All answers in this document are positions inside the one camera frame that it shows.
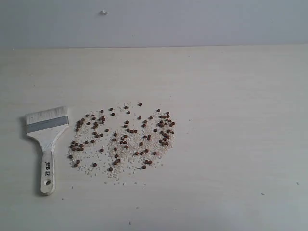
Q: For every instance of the white wooden brush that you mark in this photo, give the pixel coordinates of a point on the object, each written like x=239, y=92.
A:
x=45, y=127

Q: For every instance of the brown beans and crumbs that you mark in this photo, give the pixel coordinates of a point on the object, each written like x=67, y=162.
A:
x=118, y=141

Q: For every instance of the small white wall hook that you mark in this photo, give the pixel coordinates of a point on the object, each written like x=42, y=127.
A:
x=103, y=12

